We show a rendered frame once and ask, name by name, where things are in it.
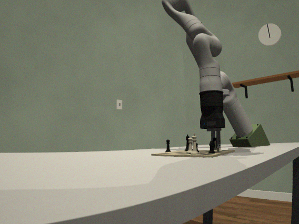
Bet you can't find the black and cream chessboard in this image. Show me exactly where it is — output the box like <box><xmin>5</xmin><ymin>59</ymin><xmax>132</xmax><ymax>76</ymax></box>
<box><xmin>151</xmin><ymin>150</ymin><xmax>235</xmax><ymax>158</ymax></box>

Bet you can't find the white chess king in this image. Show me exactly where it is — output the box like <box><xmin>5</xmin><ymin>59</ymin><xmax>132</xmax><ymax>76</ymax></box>
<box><xmin>191</xmin><ymin>134</ymin><xmax>199</xmax><ymax>155</ymax></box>

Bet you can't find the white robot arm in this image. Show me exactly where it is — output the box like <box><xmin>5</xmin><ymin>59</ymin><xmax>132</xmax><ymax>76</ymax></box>
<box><xmin>162</xmin><ymin>0</ymin><xmax>253</xmax><ymax>137</ymax></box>

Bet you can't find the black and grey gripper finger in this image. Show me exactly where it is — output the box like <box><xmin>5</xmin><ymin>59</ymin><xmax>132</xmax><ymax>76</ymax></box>
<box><xmin>213</xmin><ymin>128</ymin><xmax>222</xmax><ymax>148</ymax></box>
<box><xmin>207</xmin><ymin>128</ymin><xmax>216</xmax><ymax>142</ymax></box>

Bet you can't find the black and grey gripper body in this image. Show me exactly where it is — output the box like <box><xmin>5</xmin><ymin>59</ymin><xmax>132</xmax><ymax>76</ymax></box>
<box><xmin>199</xmin><ymin>75</ymin><xmax>230</xmax><ymax>129</ymax></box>

